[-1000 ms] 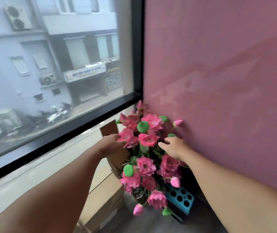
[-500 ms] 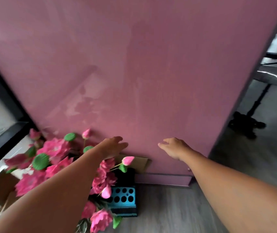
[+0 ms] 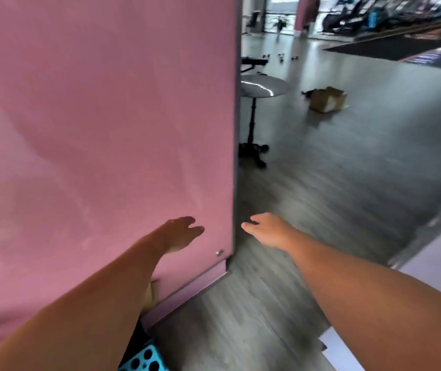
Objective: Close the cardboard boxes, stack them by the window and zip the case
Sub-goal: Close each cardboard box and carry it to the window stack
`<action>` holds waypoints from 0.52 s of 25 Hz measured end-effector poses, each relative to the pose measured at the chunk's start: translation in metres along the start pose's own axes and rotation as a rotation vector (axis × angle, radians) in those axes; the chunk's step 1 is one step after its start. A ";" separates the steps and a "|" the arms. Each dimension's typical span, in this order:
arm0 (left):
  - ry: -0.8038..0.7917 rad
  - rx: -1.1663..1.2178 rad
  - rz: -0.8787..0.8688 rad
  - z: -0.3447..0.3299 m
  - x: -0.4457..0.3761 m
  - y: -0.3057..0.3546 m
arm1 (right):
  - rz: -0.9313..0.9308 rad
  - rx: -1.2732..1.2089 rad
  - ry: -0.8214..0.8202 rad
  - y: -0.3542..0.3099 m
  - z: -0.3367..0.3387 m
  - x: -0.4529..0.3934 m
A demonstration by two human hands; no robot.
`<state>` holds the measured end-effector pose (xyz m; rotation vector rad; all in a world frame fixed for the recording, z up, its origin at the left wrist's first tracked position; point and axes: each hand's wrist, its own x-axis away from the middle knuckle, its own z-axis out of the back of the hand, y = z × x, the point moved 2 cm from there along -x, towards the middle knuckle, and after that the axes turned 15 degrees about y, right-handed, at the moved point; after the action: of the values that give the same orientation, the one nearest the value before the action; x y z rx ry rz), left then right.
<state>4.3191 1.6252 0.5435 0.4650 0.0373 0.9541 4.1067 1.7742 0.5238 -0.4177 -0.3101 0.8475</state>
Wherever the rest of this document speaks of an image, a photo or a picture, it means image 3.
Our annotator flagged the person's left hand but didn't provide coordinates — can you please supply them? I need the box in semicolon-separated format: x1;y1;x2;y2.
147;216;205;255

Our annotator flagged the person's right hand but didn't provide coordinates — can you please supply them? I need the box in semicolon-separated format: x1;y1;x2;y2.
241;213;298;251

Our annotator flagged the person's right forearm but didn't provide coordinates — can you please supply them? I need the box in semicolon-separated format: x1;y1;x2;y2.
284;232;441;371

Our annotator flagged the person's left forearm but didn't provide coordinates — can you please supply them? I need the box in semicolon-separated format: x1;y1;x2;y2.
0;232;166;371

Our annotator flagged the pink partition panel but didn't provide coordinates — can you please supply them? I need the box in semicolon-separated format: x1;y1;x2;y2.
0;0;243;356

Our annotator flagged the blue perforated plastic crate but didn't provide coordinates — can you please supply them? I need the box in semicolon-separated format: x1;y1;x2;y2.
118;340;169;371

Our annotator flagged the open cardboard box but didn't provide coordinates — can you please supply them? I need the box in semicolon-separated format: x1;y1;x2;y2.
309;87;349;113

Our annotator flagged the black bench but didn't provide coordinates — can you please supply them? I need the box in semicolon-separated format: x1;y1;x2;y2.
241;56;269;74

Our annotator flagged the white table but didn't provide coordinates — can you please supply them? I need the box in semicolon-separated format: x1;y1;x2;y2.
318;215;441;371

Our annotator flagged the black floor mat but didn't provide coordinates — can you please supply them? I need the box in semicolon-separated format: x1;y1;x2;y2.
323;31;441;61

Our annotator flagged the row of black exercise machines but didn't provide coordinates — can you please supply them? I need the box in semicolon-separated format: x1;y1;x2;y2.
321;0;441;34

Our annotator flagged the round black pedestal table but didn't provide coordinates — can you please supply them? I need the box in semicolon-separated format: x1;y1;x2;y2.
238;74;290;169

